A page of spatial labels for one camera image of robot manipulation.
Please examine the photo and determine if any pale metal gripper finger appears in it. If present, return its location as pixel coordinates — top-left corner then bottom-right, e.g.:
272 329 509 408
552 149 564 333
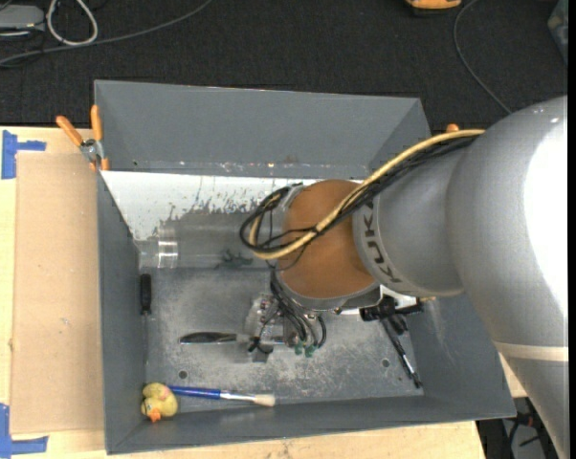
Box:
242 293 276 338
178 331 270 353

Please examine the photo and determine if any grey metal bin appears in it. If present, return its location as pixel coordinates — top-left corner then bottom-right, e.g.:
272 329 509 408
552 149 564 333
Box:
92 79 519 455

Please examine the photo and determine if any yellow rubber duck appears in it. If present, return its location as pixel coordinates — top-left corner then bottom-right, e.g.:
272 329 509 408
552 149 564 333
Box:
140 382 180 424

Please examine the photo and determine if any brown cardboard board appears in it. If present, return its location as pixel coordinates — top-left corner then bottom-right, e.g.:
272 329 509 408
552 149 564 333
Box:
9 152 105 436

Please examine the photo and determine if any blue handled paintbrush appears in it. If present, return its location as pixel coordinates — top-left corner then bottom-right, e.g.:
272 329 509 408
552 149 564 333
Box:
166 384 277 408

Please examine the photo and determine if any black cylinder on white bracket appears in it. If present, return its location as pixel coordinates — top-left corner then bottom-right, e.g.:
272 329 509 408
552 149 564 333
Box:
338 293 426 389

